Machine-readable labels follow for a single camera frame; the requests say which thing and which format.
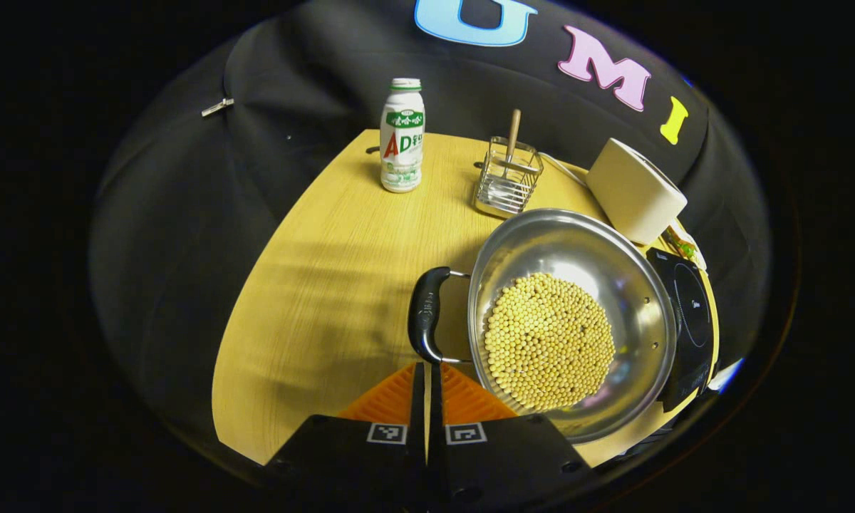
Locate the white toaster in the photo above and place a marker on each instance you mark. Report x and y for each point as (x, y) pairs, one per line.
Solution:
(634, 192)

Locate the white drink bottle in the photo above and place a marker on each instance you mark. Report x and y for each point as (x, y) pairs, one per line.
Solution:
(402, 142)

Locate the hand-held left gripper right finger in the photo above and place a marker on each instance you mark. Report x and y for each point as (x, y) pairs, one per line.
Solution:
(506, 463)

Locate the pile of yellow soybeans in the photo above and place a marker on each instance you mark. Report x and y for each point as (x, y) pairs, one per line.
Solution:
(548, 342)

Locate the stainless steel pot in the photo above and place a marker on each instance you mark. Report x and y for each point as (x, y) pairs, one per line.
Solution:
(577, 239)

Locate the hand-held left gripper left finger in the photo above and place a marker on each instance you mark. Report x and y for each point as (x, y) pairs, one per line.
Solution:
(356, 463)

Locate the black induction cooktop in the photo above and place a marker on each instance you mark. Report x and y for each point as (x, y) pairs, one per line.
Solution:
(691, 313)

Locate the silver metal clip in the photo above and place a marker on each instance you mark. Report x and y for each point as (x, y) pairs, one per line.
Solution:
(217, 107)

